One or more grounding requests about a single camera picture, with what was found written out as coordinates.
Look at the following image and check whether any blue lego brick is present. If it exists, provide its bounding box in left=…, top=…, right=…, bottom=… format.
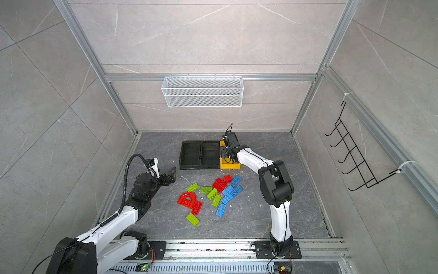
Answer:
left=230, top=176, right=241, bottom=188
left=222, top=186, right=235, bottom=196
left=231, top=186, right=242, bottom=196
left=216, top=203, right=226, bottom=218
left=221, top=194, right=234, bottom=205

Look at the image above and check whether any blue lego brick front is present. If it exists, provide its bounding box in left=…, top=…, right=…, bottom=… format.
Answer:
left=216, top=203, right=226, bottom=218

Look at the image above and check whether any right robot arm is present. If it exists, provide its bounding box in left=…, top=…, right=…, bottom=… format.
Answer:
left=222, top=130, right=294, bottom=255

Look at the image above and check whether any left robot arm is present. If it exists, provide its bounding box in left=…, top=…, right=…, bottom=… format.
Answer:
left=42, top=154, right=177, bottom=274

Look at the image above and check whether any yellow plastic bin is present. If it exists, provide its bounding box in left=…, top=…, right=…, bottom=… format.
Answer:
left=220, top=140, right=241, bottom=170

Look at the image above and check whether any red arch lego piece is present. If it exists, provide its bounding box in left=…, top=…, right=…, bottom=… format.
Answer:
left=177, top=192, right=197, bottom=210

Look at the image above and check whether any green lego brick left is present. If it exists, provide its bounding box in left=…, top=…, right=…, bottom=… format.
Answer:
left=187, top=183, right=199, bottom=192

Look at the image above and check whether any black divided tray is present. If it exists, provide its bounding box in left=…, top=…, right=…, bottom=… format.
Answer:
left=179, top=140, right=221, bottom=170

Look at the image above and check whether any red lego brick small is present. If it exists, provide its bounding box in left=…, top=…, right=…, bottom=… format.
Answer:
left=223, top=175, right=232, bottom=183

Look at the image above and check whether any green lego brick middle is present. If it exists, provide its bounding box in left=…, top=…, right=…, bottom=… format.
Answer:
left=199, top=187, right=213, bottom=194

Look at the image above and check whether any red lego brick near arch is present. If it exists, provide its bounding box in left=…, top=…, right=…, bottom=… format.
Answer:
left=192, top=201, right=203, bottom=216

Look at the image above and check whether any green lego brick front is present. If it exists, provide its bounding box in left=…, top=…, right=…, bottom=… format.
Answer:
left=186, top=213, right=200, bottom=227

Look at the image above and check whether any red lego brick large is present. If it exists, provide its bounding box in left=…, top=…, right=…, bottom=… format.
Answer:
left=212, top=178, right=228, bottom=194

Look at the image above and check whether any green lego brick tilted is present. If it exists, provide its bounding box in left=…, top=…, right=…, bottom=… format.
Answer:
left=207, top=188, right=218, bottom=200

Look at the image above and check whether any green lego brick lower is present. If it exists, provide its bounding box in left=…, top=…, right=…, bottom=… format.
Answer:
left=212, top=195, right=222, bottom=207

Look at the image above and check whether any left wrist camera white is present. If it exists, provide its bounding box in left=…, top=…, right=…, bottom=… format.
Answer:
left=148, top=158, right=160, bottom=178

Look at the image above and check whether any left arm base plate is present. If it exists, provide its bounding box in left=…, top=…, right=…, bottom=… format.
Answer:
left=134, top=241, right=167, bottom=260

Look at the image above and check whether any white wire mesh basket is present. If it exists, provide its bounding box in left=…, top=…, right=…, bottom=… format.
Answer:
left=162, top=76, right=244, bottom=108

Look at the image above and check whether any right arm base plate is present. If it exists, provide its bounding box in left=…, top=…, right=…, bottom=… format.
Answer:
left=250, top=240, right=302, bottom=259

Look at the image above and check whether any black wire hook rack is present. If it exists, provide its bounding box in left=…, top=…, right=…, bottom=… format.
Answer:
left=324, top=101, right=403, bottom=192

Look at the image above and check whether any aluminium rail front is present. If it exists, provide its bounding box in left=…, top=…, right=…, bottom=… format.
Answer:
left=108, top=239, right=357, bottom=274

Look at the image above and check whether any white cable tie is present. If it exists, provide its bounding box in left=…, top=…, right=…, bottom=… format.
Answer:
left=397, top=161, right=417, bottom=172

